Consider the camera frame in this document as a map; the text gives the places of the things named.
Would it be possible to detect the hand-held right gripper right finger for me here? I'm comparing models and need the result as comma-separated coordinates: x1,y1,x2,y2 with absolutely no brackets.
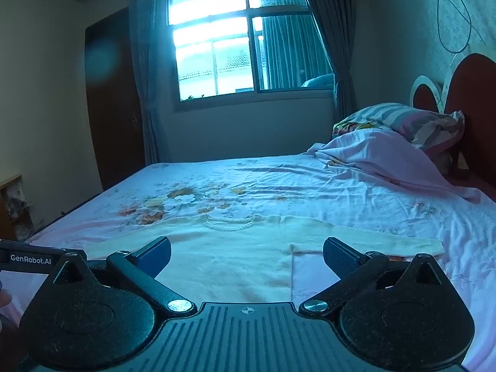
299,236,447,316

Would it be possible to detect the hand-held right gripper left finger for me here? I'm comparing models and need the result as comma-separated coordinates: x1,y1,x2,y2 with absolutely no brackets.
48,236,198,317

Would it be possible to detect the striped floral pillow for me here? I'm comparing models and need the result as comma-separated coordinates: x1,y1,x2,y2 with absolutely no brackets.
332,103,466,153

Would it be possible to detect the wooden cabinet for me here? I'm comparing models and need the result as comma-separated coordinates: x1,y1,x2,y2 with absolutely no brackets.
0,174,24,241

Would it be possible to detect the red heart-shaped headboard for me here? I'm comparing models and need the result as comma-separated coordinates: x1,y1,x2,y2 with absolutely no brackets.
410,52,496,202

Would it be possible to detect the grey curtain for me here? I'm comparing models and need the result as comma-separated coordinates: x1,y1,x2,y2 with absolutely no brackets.
294,0,359,119
130,0,171,165

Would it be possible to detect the pink quilt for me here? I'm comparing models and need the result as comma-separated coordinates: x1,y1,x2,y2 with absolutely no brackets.
308,128,496,204

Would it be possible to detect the sliding glass window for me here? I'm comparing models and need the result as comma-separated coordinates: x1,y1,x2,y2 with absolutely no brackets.
166,0,336,103

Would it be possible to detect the floral bed sheet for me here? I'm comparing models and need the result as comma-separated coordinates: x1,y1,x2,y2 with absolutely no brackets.
8,151,496,369

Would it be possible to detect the black wall cable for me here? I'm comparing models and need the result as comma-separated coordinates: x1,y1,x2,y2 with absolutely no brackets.
436,0,475,55

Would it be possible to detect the dark wooden door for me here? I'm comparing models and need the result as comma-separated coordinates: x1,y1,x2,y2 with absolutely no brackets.
84,6,146,190

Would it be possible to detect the cream knit sweater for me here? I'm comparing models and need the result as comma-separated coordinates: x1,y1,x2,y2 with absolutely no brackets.
83,214,445,303

